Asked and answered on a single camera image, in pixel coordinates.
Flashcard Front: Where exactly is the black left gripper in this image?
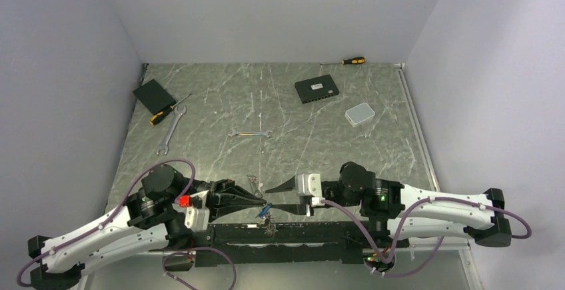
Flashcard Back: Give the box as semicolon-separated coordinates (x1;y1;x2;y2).
184;177;267;221

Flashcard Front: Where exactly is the blue key tag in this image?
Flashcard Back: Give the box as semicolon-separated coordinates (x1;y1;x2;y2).
258;203;273;218

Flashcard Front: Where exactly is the large metal keyring with chain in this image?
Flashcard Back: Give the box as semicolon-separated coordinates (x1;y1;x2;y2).
246;173;279;238

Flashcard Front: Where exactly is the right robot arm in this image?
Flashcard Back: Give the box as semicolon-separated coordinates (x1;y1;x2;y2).
268;161;512;247

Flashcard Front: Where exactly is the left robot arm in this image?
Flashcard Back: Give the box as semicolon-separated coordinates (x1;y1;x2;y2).
28;163;266;289

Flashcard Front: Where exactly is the small silver wrench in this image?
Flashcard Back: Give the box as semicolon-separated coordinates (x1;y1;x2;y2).
228;129;273;138

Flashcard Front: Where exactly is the large silver wrench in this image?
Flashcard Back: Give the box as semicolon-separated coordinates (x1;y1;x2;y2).
156;106;187;156

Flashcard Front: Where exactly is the white plastic box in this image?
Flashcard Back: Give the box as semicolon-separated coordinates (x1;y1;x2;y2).
344;102;375;127

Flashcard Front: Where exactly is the orange black screwdriver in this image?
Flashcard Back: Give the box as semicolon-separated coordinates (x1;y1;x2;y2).
150;93;192;126

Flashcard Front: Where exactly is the black flat box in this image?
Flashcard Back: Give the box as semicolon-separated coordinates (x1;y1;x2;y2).
133;79;177;115

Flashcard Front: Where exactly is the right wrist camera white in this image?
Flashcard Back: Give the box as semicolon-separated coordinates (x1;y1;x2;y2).
296;173;322;198

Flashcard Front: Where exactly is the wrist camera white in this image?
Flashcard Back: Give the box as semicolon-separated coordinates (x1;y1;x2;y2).
179;191;210;233
296;173;322;198

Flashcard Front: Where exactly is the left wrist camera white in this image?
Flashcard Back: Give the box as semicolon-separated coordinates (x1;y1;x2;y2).
179;191;210;233

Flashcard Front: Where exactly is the black network switch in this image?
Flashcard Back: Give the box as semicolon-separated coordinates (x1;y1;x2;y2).
294;74;340;104

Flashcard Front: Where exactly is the orange screwdriver at wall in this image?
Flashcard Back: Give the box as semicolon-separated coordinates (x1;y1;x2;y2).
321;57;366;65

